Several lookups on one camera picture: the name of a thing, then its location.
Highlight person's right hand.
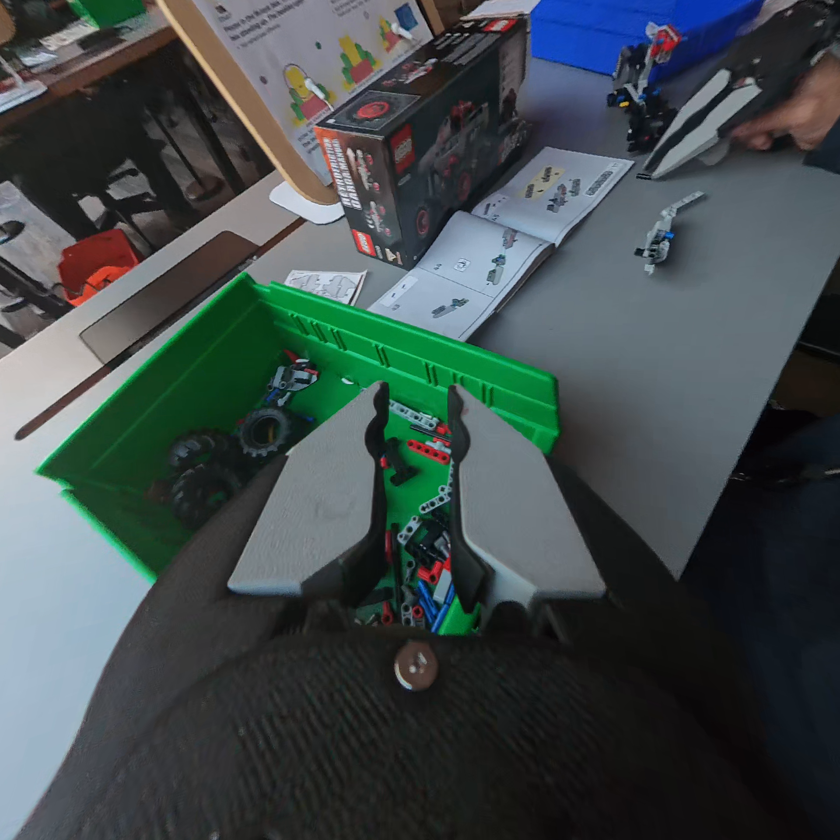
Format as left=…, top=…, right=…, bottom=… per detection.
left=728, top=59, right=840, bottom=152

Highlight blue plastic bin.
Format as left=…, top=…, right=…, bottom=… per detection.
left=528, top=0, right=765, bottom=80

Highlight black lego set box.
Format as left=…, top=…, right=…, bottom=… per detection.
left=314, top=16, right=532, bottom=271

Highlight black red lego chassis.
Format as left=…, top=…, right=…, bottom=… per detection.
left=607, top=23, right=683, bottom=155

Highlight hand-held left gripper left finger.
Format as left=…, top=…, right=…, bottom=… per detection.
left=227, top=382, right=391, bottom=608

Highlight open instruction booklet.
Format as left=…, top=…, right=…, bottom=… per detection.
left=367, top=146, right=636, bottom=342

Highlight white sticker sheet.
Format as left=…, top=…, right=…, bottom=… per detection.
left=283, top=268, right=368, bottom=306

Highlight pile of lego pieces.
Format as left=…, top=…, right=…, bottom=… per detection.
left=354, top=397, right=487, bottom=634

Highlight person's dark blue trousers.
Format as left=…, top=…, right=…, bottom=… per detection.
left=676, top=407, right=840, bottom=840

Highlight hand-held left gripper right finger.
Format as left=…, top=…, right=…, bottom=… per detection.
left=446, top=385, right=608, bottom=614

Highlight wooden sign stand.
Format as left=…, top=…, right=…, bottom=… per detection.
left=154, top=0, right=345, bottom=225

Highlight white poster with brick figures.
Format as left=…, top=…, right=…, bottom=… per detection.
left=190, top=0, right=434, bottom=188

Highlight grey lego sub-assembly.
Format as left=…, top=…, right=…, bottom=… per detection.
left=633, top=190, right=706, bottom=275

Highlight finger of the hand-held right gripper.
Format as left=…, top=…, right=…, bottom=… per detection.
left=643, top=69, right=746, bottom=165
left=635, top=82, right=765, bottom=179

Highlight small grey red lego assembly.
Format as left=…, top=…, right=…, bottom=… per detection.
left=266, top=351, right=322, bottom=408

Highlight red plastic bin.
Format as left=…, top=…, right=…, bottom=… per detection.
left=58, top=228, right=142, bottom=308

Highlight wooden background table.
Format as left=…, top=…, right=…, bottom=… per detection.
left=0, top=13, right=191, bottom=132

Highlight black lego tire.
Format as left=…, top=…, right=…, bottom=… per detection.
left=238, top=407, right=296, bottom=460
left=167, top=462, right=244, bottom=526
left=167, top=430, right=227, bottom=470

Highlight green plastic bin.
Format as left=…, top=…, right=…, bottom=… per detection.
left=36, top=272, right=562, bottom=637

